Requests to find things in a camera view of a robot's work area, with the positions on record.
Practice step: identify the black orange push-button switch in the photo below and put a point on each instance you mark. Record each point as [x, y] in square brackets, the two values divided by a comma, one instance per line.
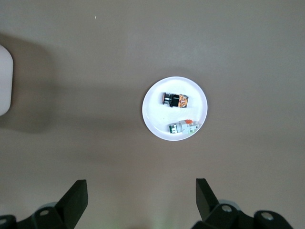
[175, 100]

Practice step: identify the small silver orange object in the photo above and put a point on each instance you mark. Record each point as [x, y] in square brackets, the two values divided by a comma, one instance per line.
[184, 127]

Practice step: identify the pale pink round plate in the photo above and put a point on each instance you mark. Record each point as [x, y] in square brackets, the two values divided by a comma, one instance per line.
[155, 119]

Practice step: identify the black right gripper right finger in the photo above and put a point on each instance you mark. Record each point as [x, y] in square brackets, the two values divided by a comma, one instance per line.
[212, 212]

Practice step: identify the white lidded storage box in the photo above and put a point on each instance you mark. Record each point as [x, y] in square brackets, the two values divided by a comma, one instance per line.
[5, 81]

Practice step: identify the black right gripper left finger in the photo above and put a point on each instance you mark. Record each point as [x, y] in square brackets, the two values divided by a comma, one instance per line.
[69, 207]

